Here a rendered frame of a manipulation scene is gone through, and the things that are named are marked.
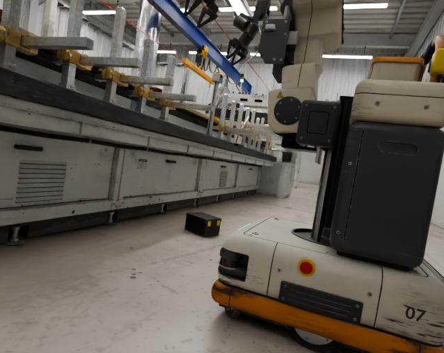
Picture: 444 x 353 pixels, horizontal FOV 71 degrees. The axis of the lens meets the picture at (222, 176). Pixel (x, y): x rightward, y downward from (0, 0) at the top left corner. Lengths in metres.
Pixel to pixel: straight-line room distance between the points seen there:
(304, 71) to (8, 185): 1.30
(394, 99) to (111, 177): 1.60
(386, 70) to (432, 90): 0.22
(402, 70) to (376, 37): 10.28
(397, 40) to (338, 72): 2.10
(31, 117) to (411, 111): 1.25
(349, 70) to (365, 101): 11.41
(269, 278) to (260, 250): 0.09
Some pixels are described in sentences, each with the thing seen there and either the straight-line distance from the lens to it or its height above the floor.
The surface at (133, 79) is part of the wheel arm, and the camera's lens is 1.61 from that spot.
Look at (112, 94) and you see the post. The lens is 1.62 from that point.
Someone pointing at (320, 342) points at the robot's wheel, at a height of 0.04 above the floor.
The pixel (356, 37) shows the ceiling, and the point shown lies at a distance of 11.48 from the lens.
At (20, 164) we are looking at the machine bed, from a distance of 1.64.
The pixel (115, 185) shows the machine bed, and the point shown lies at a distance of 2.06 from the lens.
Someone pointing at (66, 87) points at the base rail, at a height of 0.70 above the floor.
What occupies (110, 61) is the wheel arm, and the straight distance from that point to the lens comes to 1.37.
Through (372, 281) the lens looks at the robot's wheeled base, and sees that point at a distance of 0.99.
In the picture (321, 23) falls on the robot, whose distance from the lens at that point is 1.30.
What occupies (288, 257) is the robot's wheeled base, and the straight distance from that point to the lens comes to 0.99.
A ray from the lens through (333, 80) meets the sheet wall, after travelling 12.33.
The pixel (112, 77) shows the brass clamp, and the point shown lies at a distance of 1.61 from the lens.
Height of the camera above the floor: 0.51
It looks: 3 degrees down
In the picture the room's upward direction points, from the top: 9 degrees clockwise
